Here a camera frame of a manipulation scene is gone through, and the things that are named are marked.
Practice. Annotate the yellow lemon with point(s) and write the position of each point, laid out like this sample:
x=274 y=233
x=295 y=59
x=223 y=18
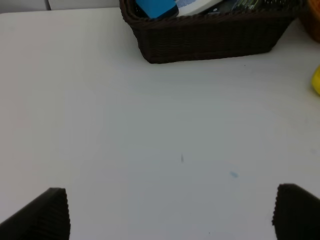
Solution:
x=315 y=81

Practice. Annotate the white tube blue cap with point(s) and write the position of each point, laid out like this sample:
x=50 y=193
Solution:
x=193 y=7

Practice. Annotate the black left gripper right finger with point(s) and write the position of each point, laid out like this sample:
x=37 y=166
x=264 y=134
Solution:
x=296 y=214

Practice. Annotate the black felt whiteboard eraser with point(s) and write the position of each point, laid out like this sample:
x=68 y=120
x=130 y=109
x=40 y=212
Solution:
x=158 y=9

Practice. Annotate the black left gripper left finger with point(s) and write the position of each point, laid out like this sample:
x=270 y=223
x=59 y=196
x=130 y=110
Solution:
x=44 y=218

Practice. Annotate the dark brown wicker basket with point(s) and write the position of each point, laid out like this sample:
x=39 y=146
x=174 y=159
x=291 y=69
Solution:
x=216 y=36

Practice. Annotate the orange wicker basket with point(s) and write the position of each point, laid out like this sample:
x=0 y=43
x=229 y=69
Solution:
x=310 y=19

